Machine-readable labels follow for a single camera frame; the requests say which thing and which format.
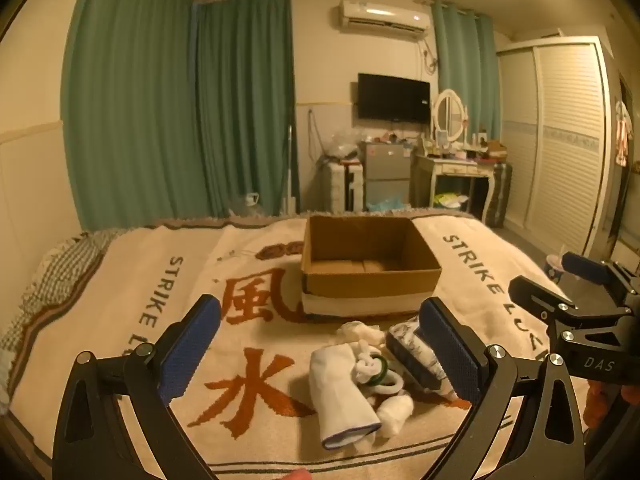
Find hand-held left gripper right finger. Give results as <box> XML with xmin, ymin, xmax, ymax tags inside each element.
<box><xmin>418</xmin><ymin>296</ymin><xmax>589</xmax><ymax>480</ymax></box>

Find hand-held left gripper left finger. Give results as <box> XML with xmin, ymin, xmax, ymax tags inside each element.
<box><xmin>52</xmin><ymin>294</ymin><xmax>223</xmax><ymax>480</ymax></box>

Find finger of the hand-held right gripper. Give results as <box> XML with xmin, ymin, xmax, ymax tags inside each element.
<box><xmin>508</xmin><ymin>274</ymin><xmax>577</xmax><ymax>324</ymax></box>
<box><xmin>560</xmin><ymin>252</ymin><xmax>640</xmax><ymax>307</ymax></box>

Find floral patterned cloth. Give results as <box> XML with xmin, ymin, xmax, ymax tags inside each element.
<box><xmin>384</xmin><ymin>317</ymin><xmax>453</xmax><ymax>392</ymax></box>

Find green and white ring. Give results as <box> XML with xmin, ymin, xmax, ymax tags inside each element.
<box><xmin>367</xmin><ymin>355</ymin><xmax>405</xmax><ymax>395</ymax></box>

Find small white sock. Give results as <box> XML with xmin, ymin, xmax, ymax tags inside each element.
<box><xmin>375</xmin><ymin>394</ymin><xmax>415</xmax><ymax>436</ymax></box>

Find white knotted sock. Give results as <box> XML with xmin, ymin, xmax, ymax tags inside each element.
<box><xmin>351</xmin><ymin>340</ymin><xmax>386</xmax><ymax>395</ymax></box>

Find white cloth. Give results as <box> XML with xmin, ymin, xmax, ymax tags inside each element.
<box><xmin>335</xmin><ymin>320</ymin><xmax>387</xmax><ymax>349</ymax></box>

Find brown cardboard box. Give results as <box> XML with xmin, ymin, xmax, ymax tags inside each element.
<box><xmin>300</xmin><ymin>213</ymin><xmax>443</xmax><ymax>299</ymax></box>

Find white sock blue trim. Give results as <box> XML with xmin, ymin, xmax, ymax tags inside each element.
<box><xmin>308</xmin><ymin>343</ymin><xmax>384</xmax><ymax>450</ymax></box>

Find person's right hand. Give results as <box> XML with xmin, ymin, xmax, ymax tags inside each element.
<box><xmin>586</xmin><ymin>379</ymin><xmax>619</xmax><ymax>429</ymax></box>

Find pink white cup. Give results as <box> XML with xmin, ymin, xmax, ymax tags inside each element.
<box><xmin>545</xmin><ymin>253</ymin><xmax>569</xmax><ymax>282</ymax></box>

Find cream printed blanket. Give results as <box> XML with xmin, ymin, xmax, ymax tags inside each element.
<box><xmin>7</xmin><ymin>212</ymin><xmax>588</xmax><ymax>480</ymax></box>

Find dark suitcase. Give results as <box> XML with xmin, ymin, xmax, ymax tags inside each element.
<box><xmin>483</xmin><ymin>161</ymin><xmax>514</xmax><ymax>227</ymax></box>

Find white louvred wardrobe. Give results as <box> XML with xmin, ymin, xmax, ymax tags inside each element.
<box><xmin>496</xmin><ymin>35</ymin><xmax>622</xmax><ymax>262</ymax></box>

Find yellow green bag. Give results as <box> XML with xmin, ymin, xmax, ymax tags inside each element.
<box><xmin>433</xmin><ymin>192</ymin><xmax>472</xmax><ymax>210</ymax></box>

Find hanging pink white clothes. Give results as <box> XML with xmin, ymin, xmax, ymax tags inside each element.
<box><xmin>614</xmin><ymin>99</ymin><xmax>633</xmax><ymax>167</ymax></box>

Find checkered bed cover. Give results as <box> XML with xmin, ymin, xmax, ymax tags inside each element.
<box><xmin>0</xmin><ymin>231</ymin><xmax>113</xmax><ymax>403</ymax></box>

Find white dressing table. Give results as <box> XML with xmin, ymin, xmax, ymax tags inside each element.
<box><xmin>412</xmin><ymin>151</ymin><xmax>502</xmax><ymax>222</ymax></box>

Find blue plastic bag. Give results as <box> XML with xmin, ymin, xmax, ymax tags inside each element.
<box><xmin>366</xmin><ymin>196</ymin><xmax>409</xmax><ymax>212</ymax></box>

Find clear water jug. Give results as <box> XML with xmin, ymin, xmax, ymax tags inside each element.
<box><xmin>229</xmin><ymin>191</ymin><xmax>264</xmax><ymax>219</ymax></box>

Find silver mini fridge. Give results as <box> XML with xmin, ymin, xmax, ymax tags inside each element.
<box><xmin>360</xmin><ymin>140</ymin><xmax>414</xmax><ymax>211</ymax></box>

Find white striped storage box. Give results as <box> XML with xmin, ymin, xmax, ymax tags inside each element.
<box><xmin>319</xmin><ymin>159</ymin><xmax>364</xmax><ymax>214</ymax></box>

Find white oval mirror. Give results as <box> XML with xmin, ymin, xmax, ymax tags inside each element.
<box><xmin>431</xmin><ymin>88</ymin><xmax>469</xmax><ymax>143</ymax></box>

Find white mop pole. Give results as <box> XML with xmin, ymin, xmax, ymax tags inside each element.
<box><xmin>282</xmin><ymin>124</ymin><xmax>297</xmax><ymax>217</ymax></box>

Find narrow green curtain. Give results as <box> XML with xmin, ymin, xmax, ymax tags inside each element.
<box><xmin>430</xmin><ymin>0</ymin><xmax>503</xmax><ymax>147</ymax></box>

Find clear plastic bag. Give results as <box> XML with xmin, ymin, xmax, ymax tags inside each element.
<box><xmin>324</xmin><ymin>127</ymin><xmax>364</xmax><ymax>159</ymax></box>

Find green corner curtain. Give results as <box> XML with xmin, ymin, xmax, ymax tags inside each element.
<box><xmin>191</xmin><ymin>0</ymin><xmax>302</xmax><ymax>217</ymax></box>

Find wide green curtain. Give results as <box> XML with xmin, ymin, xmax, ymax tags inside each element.
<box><xmin>61</xmin><ymin>0</ymin><xmax>202</xmax><ymax>232</ymax></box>

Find white air conditioner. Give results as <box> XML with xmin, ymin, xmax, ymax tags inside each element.
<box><xmin>335</xmin><ymin>0</ymin><xmax>432</xmax><ymax>41</ymax></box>

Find black wall television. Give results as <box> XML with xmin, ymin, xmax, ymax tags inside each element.
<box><xmin>356</xmin><ymin>72</ymin><xmax>431</xmax><ymax>124</ymax></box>

